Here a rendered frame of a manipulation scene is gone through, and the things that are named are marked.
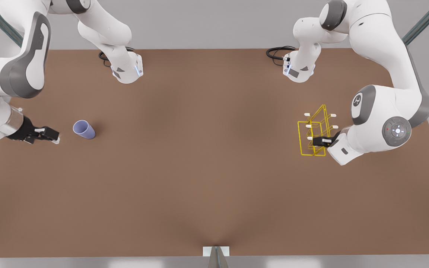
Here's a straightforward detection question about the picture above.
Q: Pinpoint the lavender plastic cup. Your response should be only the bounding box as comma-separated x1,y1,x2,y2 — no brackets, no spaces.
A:
73,120,96,140

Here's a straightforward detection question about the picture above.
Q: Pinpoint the yellow wire cup holder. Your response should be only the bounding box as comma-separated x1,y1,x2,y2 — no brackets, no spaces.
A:
298,104,337,157

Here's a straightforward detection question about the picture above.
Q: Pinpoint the black cable loop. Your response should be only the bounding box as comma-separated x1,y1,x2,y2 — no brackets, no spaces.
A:
266,46,298,67
99,47,136,68

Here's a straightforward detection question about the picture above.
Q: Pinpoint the silver frame post with foot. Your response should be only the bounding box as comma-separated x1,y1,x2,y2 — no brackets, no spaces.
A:
203,246,230,268

